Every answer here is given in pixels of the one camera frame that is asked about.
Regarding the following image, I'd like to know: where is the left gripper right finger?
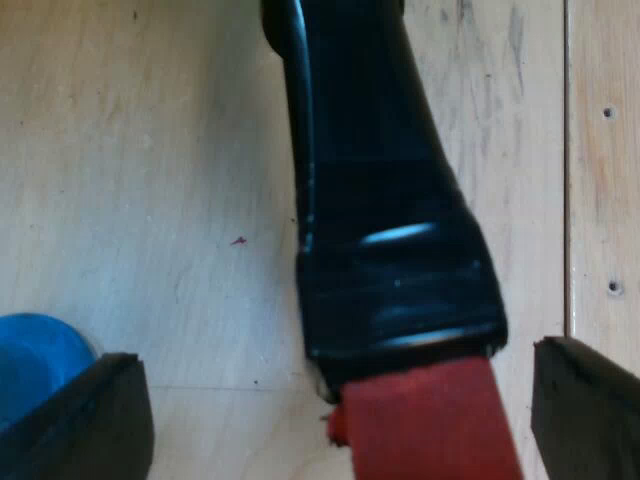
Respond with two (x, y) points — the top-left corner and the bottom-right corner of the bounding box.
(529, 335), (640, 480)

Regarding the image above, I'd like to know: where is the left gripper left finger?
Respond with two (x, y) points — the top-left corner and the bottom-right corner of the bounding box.
(0, 352), (155, 480)

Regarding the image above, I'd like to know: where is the bright blue tamper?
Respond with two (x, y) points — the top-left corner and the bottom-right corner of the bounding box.
(0, 312), (98, 437)

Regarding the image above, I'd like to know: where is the filter holder with red-ended handle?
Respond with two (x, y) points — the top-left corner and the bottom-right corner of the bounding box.
(259, 0), (527, 480)

